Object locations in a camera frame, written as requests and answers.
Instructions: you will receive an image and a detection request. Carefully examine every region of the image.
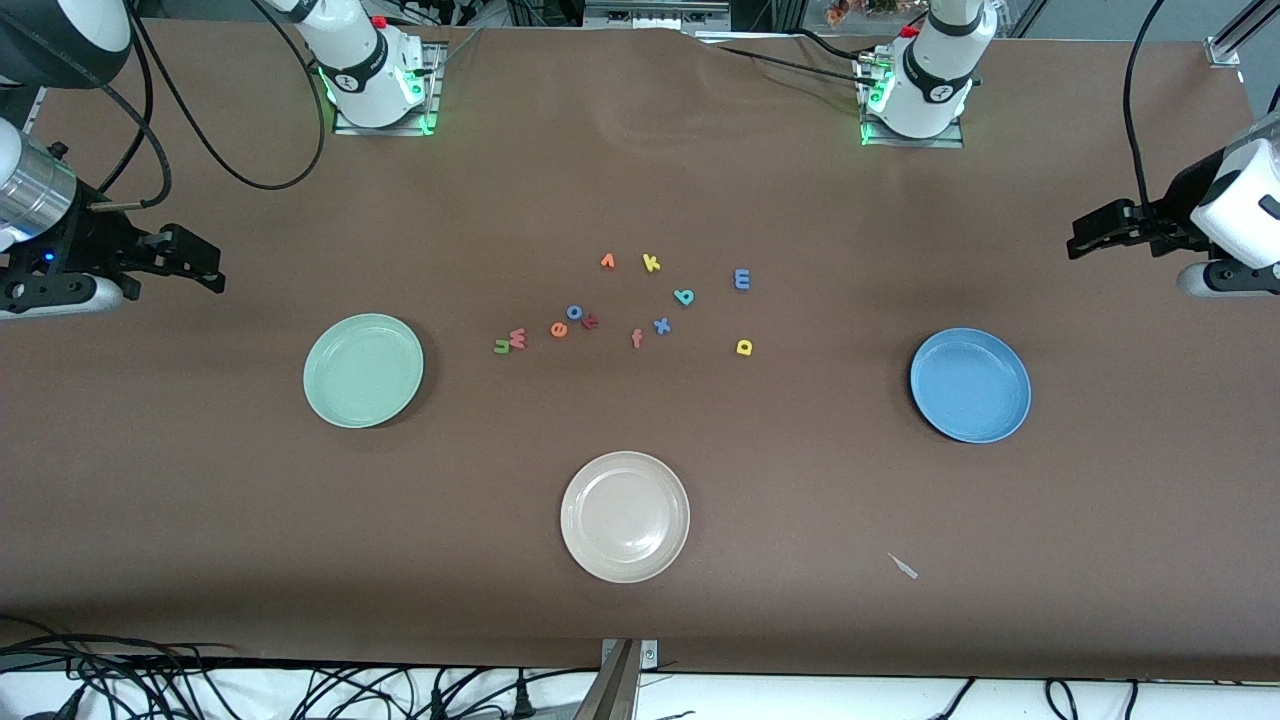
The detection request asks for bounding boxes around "blue plate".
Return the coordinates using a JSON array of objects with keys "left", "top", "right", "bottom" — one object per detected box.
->
[{"left": 909, "top": 327, "right": 1032, "bottom": 444}]

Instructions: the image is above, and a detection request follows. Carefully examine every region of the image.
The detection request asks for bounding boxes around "green plate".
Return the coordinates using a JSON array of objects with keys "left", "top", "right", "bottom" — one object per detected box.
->
[{"left": 303, "top": 313, "right": 425, "bottom": 430}]

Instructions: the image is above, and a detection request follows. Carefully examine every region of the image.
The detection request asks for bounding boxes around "orange decorative object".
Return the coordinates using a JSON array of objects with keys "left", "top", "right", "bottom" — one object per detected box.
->
[{"left": 825, "top": 0, "right": 906, "bottom": 26}]

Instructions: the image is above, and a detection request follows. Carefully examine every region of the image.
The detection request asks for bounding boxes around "brown table cover sheet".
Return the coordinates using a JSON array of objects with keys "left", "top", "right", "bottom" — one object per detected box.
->
[{"left": 0, "top": 18, "right": 1280, "bottom": 683}]

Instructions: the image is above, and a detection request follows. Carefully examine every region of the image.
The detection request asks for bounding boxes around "grey equipment box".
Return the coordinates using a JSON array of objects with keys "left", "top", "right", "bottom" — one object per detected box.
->
[{"left": 583, "top": 0, "right": 733, "bottom": 32}]

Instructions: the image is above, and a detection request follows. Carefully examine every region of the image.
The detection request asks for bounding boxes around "beige plate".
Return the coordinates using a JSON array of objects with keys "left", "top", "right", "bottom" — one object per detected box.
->
[{"left": 560, "top": 451, "right": 691, "bottom": 584}]

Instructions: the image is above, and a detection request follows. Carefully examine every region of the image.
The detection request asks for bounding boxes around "aluminium support beam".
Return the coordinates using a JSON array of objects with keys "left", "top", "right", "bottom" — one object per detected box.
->
[{"left": 573, "top": 640, "right": 641, "bottom": 720}]

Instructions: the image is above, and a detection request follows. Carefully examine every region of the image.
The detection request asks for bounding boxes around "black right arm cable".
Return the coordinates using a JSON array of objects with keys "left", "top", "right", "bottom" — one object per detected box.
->
[{"left": 95, "top": 0, "right": 331, "bottom": 213}]

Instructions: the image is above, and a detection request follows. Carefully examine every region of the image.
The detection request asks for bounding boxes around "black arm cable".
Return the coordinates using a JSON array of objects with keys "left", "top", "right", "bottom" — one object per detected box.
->
[
  {"left": 1122, "top": 0, "right": 1169, "bottom": 216},
  {"left": 95, "top": 0, "right": 331, "bottom": 213}
]

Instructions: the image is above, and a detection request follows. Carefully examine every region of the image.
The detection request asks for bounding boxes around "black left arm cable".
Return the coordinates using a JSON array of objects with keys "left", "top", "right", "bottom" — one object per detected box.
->
[{"left": 1122, "top": 0, "right": 1169, "bottom": 216}]

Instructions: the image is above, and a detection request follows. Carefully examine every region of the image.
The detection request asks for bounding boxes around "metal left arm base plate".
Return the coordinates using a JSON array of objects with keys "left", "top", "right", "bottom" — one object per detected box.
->
[{"left": 855, "top": 55, "right": 966, "bottom": 150}]

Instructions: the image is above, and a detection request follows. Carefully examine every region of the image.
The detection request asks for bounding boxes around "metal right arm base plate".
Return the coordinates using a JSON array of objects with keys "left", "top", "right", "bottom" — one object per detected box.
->
[{"left": 332, "top": 42, "right": 447, "bottom": 137}]

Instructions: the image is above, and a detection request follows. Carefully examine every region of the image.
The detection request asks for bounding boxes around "black base cable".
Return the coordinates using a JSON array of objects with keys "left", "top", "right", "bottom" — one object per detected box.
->
[{"left": 718, "top": 28, "right": 889, "bottom": 83}]

